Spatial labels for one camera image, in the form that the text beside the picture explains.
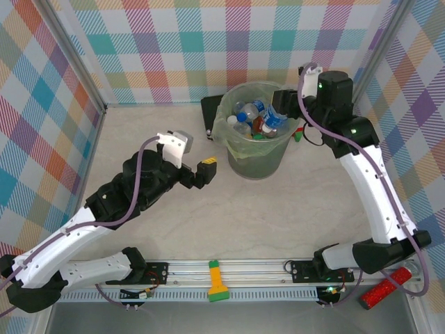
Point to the black flat case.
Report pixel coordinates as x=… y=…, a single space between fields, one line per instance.
x=208 y=111

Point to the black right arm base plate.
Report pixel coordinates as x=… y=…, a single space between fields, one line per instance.
x=302 y=271

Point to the aluminium table end rail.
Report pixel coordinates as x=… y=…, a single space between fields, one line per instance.
x=156 y=103

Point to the aluminium table side rail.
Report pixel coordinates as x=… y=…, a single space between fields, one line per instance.
x=95 y=142

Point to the red and green toy block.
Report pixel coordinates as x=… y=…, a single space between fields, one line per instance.
x=297 y=135

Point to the red glitter cylinder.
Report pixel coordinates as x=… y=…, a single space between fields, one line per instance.
x=379 y=294

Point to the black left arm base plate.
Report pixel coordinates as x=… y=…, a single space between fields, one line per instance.
x=156 y=271

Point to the aluminium frame post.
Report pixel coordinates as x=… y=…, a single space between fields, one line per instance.
x=74 y=55
x=379 y=52

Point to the clear bottle dark blue band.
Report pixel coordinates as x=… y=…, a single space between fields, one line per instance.
x=259 y=105

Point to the aluminium mounting rail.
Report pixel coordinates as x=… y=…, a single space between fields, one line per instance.
x=257 y=273

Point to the crushed blue-label bottle white cap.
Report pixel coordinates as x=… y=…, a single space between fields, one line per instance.
x=275 y=117

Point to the grey metal panel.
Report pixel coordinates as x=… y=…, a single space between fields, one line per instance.
x=226 y=318

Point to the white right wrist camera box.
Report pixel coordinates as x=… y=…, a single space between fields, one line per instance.
x=309 y=83

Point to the red label tea bottle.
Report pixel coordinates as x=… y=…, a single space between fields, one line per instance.
x=259 y=124

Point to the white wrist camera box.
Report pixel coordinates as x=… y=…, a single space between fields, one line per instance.
x=172 y=149
x=309 y=83

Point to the grey round waste bin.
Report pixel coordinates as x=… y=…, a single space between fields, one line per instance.
x=257 y=167

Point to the silver round knob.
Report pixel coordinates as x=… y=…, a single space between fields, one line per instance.
x=413 y=268

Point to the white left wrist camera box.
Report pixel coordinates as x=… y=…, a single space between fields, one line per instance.
x=172 y=149

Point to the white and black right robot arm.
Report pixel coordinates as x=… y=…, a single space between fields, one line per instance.
x=372 y=191

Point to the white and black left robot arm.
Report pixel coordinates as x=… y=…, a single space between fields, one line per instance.
x=69 y=236

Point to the green and yellow block stack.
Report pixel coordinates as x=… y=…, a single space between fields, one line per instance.
x=217 y=282

